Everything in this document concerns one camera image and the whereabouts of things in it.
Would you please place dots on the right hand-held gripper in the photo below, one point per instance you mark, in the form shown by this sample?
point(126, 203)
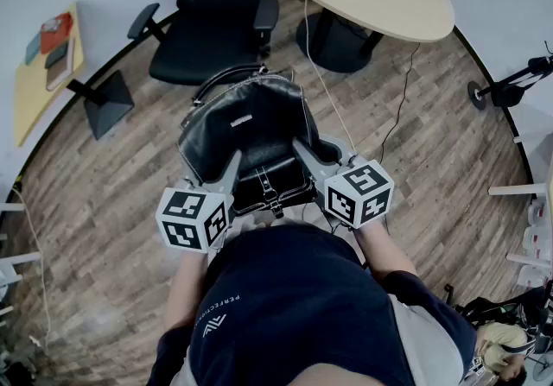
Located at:
point(358, 194)

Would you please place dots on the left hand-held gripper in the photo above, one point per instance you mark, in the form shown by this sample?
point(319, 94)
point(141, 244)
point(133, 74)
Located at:
point(186, 220)

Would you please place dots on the black equipment pile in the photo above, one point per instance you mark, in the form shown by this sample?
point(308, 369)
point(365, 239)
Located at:
point(497, 311)

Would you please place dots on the white shelf rack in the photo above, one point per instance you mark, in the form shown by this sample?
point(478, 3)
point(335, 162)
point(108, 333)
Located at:
point(533, 229)

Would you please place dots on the person's right forearm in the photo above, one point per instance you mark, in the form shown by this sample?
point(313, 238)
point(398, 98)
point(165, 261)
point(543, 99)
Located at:
point(382, 250)

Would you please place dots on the person's left forearm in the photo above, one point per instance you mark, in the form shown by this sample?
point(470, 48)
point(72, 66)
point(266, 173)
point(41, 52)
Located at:
point(183, 289)

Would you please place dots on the black floor stand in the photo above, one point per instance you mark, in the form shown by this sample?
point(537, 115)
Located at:
point(505, 88)

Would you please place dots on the red book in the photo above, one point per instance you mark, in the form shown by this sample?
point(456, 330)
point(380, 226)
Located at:
point(56, 32)

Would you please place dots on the black leather handbag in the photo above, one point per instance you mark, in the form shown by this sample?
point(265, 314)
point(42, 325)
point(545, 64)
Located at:
point(242, 134)

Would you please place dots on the white furniture frame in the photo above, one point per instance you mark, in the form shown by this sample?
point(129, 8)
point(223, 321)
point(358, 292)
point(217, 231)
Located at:
point(13, 259)

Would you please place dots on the dark green notebook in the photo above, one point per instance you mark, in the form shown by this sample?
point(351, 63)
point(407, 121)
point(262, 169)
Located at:
point(56, 55)

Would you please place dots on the black mesh office chair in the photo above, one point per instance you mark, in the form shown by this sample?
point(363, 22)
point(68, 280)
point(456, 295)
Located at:
point(203, 39)

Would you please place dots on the person's dark shirt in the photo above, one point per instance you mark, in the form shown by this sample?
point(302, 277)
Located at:
point(302, 311)

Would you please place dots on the teal book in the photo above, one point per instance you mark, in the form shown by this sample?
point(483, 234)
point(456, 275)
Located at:
point(33, 51)

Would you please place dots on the yellow side table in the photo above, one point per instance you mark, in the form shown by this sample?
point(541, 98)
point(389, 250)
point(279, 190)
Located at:
point(32, 90)

